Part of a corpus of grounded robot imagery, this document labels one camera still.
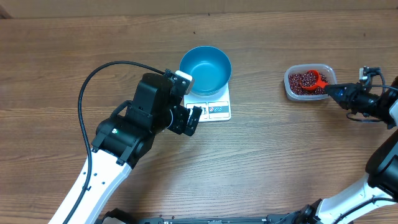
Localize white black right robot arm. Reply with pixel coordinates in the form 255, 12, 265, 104
292, 79, 397, 223

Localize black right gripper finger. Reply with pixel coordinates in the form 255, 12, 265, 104
323, 83, 358, 93
328, 91, 353, 109

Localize blue metal bowl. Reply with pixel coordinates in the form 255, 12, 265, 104
179, 46, 232, 96

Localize red adzuki beans in container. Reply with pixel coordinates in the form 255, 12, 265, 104
288, 73, 325, 95

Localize orange scoop blue handle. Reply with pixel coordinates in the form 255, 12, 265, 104
299, 70, 329, 91

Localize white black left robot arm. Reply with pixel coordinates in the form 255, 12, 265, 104
51, 70, 202, 223

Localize clear plastic bean container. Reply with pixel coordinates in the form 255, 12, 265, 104
284, 63, 337, 101

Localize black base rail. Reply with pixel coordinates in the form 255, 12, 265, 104
94, 208, 300, 224

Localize white digital kitchen scale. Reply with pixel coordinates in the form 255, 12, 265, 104
183, 85, 231, 123

